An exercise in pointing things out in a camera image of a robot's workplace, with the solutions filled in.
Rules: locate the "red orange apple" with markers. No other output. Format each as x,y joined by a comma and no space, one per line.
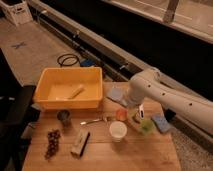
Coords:
121,114

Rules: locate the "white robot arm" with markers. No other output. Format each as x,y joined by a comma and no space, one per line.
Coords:
147,84

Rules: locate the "white paper cup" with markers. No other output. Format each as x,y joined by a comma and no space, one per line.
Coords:
118,130

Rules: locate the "small metal cup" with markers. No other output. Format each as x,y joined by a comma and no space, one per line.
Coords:
64,117

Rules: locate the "blue grey cloth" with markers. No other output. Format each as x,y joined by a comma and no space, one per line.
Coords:
116,94

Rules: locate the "yellow stick in bin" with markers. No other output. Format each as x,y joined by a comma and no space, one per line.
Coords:
78,90

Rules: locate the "blue object on floor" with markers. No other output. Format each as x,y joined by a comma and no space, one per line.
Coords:
87,63

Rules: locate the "metal fork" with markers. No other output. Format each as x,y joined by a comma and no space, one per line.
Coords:
105,119

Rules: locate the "yellow plastic bin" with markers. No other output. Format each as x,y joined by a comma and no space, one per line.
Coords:
56,84

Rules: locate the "blue yellow sponge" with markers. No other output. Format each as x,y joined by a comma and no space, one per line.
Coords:
161,123

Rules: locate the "dark grape bunch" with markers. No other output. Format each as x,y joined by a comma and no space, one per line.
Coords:
53,143

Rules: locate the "black chair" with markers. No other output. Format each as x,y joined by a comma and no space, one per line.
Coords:
15,113

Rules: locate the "white crate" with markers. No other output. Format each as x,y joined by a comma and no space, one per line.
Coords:
17,13

